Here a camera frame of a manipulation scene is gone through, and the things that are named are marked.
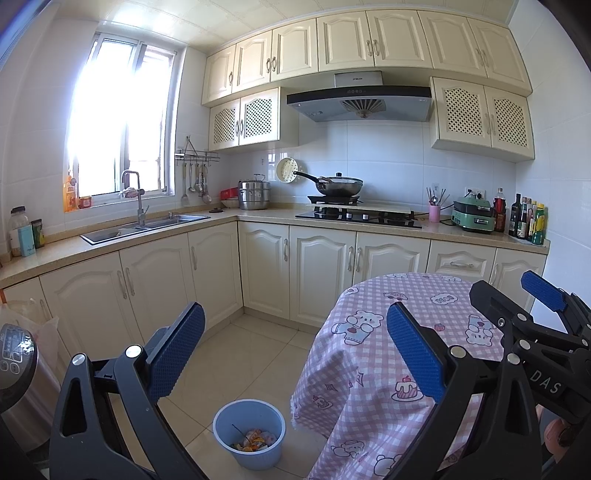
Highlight black glass gas hob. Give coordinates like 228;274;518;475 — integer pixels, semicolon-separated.
295;209;424;230

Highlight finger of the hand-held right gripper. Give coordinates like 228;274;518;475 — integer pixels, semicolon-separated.
468;280;585;366
521;271;591;340

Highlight stainless steel rice cooker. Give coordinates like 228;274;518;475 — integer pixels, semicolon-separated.
0;323;52;456

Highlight green bottle yellow label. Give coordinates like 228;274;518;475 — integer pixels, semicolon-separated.
531;203;547;246

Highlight metal faucet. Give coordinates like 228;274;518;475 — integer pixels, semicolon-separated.
121;170;151;227

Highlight black range hood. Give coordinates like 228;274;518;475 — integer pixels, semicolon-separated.
286;71;433;123

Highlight cream upper wall cabinets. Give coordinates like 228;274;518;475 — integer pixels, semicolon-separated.
202;7;533;106

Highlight steel steamer pot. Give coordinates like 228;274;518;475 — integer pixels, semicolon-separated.
238;174;272;211

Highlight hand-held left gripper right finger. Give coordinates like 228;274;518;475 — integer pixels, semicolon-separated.
385;301;544;480

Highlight green multi-cooker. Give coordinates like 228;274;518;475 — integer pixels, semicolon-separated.
450;194;498;235

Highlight pink checked tablecloth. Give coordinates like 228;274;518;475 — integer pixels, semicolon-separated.
291;272;514;480

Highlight blue plastic waste bin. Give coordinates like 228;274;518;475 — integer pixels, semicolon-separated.
212;399;287;472

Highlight teal carton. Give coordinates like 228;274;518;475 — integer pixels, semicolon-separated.
18;227;37;258

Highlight person's right hand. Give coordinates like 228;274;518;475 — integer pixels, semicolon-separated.
543;418;585;451

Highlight wall utensil rack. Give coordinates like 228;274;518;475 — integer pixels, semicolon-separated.
174;135;221;166

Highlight black wok with lid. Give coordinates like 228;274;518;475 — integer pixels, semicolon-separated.
293;171;365;197

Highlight kitchen window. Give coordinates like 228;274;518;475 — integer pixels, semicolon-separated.
67;32;179;205

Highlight translucent plastic bag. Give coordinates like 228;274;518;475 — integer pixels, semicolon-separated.
0;298;60;370

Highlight cream lattice door cabinet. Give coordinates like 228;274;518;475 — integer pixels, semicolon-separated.
209;87;300;152
429;76;535;162

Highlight steel sink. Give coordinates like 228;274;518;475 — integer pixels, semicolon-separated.
81;213;211;246

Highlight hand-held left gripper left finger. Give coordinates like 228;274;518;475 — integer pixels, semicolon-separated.
48;301;223;480

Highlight orange detergent bottle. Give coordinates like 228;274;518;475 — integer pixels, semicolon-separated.
64;174;79;213

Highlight cream perforated colander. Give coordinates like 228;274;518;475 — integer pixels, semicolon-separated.
276;157;300;184

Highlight beige kitchen countertop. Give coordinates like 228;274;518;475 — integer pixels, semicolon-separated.
0;205;551;289

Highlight cream lower kitchen cabinets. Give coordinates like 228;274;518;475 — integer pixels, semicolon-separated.
0;220;548;374

